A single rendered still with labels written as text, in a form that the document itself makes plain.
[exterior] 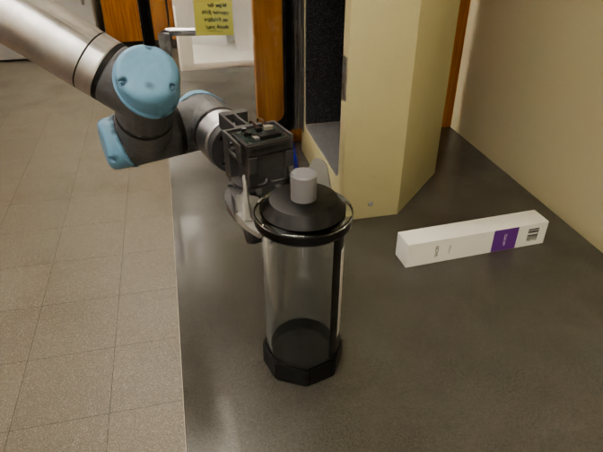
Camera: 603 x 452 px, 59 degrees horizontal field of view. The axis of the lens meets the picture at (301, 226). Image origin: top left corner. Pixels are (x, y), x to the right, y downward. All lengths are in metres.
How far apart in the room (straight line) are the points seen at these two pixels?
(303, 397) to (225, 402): 0.09
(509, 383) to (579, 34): 0.63
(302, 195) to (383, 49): 0.38
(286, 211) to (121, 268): 2.03
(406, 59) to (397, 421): 0.54
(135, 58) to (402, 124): 0.47
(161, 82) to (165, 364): 1.52
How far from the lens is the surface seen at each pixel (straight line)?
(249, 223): 0.59
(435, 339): 0.77
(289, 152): 0.65
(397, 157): 0.96
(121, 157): 0.78
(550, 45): 1.16
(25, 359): 2.25
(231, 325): 0.77
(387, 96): 0.91
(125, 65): 0.66
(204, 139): 0.75
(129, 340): 2.18
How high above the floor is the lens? 1.47
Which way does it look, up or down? 33 degrees down
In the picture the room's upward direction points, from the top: straight up
